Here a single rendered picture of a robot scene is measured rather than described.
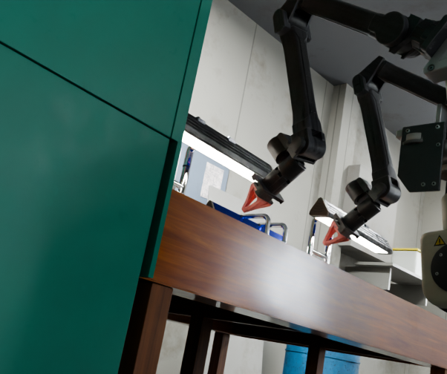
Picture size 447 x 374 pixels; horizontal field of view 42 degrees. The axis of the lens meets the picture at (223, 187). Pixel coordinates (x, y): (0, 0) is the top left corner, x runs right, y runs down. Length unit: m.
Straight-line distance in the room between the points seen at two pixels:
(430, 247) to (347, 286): 0.50
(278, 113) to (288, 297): 4.31
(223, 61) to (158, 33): 4.11
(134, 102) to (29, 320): 0.41
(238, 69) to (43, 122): 4.49
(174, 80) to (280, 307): 0.63
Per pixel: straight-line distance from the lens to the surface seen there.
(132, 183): 1.04
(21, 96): 0.92
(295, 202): 5.81
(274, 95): 5.70
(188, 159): 1.91
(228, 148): 1.77
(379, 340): 1.98
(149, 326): 1.15
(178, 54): 1.16
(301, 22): 1.69
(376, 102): 1.94
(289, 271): 1.49
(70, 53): 0.99
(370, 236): 2.57
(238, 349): 4.73
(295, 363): 5.08
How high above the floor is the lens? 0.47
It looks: 16 degrees up
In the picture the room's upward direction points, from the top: 11 degrees clockwise
